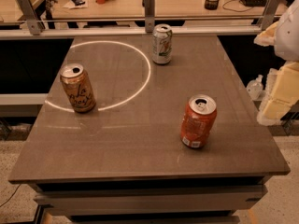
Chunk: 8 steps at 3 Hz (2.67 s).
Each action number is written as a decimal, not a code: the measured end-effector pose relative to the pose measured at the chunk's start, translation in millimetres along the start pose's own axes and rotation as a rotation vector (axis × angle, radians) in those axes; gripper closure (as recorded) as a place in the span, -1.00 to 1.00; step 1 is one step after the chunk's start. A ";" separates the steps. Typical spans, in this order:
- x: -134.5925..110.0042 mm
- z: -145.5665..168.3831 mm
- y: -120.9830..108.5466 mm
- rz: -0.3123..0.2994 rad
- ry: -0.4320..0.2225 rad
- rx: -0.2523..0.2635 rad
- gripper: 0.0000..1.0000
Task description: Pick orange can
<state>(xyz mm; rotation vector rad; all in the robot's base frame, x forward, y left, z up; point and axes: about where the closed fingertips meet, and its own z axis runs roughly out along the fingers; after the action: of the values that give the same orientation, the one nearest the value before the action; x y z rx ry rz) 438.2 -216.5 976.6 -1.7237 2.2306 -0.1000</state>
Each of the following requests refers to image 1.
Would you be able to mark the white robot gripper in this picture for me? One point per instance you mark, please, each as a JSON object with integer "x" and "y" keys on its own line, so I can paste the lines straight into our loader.
{"x": 289, "y": 34}

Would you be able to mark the tan LaCroix can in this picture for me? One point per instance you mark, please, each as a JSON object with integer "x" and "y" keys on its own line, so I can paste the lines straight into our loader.
{"x": 78, "y": 88}

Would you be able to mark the orange soda can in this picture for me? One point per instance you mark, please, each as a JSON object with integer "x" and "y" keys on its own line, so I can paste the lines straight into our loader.
{"x": 200, "y": 114}

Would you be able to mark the white green soda can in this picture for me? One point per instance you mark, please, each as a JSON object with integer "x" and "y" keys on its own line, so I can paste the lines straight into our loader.
{"x": 162, "y": 44}

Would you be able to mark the clear sanitizer bottle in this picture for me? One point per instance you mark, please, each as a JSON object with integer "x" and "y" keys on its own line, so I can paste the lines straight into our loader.
{"x": 255, "y": 87}

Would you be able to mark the black mesh cup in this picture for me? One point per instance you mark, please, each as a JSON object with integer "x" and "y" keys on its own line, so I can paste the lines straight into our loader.
{"x": 211, "y": 4}

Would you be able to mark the grey table drawer base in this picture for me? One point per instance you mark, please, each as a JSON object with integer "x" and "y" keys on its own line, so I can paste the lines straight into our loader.
{"x": 159, "y": 199}

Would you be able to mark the right metal bracket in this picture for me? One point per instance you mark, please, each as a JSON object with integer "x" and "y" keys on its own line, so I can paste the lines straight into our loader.
{"x": 268, "y": 14}

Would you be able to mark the metal bracket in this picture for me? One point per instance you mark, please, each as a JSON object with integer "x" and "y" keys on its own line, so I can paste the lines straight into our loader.
{"x": 149, "y": 6}
{"x": 268, "y": 14}
{"x": 34, "y": 24}

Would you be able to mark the middle metal bracket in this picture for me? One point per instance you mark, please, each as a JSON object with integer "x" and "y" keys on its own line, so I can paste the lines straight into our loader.
{"x": 149, "y": 6}

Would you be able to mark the left metal bracket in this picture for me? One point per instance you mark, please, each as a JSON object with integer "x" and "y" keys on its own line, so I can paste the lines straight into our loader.
{"x": 34, "y": 24}

